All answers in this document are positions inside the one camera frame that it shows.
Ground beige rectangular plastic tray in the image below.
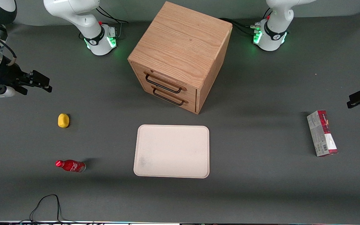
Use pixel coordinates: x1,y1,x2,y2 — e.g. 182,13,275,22
133,124,210,179

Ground black left arm base cables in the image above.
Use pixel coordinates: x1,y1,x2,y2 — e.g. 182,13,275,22
219,7,273,37

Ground yellow lemon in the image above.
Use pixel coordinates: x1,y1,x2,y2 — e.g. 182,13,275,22
57,113,70,128

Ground wooden drawer cabinet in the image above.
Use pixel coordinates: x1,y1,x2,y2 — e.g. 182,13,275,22
127,1,233,114

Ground black looped table cable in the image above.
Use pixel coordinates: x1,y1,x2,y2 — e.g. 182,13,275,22
29,194,83,224

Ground red and grey carton box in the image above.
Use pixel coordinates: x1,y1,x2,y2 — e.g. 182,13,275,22
307,110,338,157

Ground black arm base cables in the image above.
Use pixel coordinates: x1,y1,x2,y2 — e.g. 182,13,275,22
219,7,273,37
95,6,129,39

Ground black metal drawer handle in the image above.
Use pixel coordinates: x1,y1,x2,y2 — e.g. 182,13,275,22
152,87,186,106
145,73,184,94

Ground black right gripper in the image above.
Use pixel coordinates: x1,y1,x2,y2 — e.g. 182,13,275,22
0,63,53,95

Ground red coke bottle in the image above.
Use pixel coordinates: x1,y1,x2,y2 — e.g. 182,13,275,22
55,159,86,173

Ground wooden drawer front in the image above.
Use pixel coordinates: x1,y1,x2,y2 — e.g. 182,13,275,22
139,82,197,113
132,63,198,100

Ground black right arm base cables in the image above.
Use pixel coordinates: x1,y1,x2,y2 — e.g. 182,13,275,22
95,6,129,39

